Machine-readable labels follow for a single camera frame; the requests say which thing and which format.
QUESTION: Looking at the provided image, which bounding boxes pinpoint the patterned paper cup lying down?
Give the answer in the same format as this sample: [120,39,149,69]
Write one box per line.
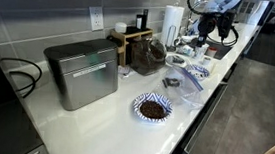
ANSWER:
[174,42,196,58]

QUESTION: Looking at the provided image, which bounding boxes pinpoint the patterned paper cup standing upright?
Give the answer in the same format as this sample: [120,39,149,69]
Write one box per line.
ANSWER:
[193,41,211,61]

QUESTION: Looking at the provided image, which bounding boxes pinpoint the glass jar of coffee beans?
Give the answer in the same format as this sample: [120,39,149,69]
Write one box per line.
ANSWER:
[129,34,169,78]

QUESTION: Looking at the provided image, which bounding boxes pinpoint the white paper towel roll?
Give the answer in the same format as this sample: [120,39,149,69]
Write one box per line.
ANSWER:
[159,4,186,49]

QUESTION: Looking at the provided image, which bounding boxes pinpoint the white wall power outlet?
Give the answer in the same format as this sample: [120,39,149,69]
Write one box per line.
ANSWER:
[86,5,107,33]

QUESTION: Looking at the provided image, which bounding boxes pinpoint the crumpled papers beside jar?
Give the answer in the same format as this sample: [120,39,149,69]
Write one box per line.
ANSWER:
[116,63,137,80]

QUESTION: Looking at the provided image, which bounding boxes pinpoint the plain white cup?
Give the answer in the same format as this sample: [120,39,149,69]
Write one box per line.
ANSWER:
[179,35,194,47]

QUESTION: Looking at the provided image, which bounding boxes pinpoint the wire paper towel holder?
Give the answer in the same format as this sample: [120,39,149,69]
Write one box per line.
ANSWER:
[164,23,180,53]

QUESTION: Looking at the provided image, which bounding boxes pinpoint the black bottles on rack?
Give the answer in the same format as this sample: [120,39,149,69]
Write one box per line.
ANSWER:
[134,8,150,32]

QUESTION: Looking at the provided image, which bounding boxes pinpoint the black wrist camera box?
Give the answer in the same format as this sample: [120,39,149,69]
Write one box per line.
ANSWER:
[215,9,239,41]

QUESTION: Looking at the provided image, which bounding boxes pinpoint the clear zip bag with beans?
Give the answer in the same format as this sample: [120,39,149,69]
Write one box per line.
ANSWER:
[150,62,210,111]

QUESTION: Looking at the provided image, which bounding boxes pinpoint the bean-filled blue patterned paper bowl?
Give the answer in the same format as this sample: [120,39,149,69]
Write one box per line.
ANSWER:
[131,90,175,125]

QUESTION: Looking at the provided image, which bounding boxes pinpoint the dark kitchen sink basin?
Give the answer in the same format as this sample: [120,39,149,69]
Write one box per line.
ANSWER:
[208,39,235,62]

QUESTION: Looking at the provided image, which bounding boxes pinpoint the small white capped jar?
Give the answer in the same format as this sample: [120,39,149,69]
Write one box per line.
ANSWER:
[113,21,129,35]

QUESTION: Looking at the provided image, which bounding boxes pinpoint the long metal drawer handle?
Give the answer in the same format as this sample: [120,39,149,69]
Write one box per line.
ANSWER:
[183,81,229,154]

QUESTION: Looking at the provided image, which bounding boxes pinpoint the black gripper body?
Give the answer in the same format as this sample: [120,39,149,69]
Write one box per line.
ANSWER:
[196,12,219,40]

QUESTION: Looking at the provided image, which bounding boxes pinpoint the black power cable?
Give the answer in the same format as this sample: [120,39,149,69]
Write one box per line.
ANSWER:
[0,56,45,101]

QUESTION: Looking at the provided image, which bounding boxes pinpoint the wooden countertop rack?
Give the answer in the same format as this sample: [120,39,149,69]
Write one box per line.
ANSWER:
[106,23,155,70]

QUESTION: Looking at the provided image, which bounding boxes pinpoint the white coffee pod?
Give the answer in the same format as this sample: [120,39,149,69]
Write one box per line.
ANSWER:
[201,56,212,66]

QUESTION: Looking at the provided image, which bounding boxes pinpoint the red and white small cup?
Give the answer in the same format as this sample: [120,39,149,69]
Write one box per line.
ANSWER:
[206,46,219,59]

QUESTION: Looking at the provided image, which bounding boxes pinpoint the stainless steel lidded bin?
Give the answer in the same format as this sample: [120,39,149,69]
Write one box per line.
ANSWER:
[38,33,124,116]

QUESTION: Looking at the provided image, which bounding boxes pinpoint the white bowl with metal cup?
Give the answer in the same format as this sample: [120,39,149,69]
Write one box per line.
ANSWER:
[163,51,193,71]

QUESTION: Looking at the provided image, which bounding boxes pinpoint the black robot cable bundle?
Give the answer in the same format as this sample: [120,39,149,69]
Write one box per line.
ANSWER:
[182,0,243,49]

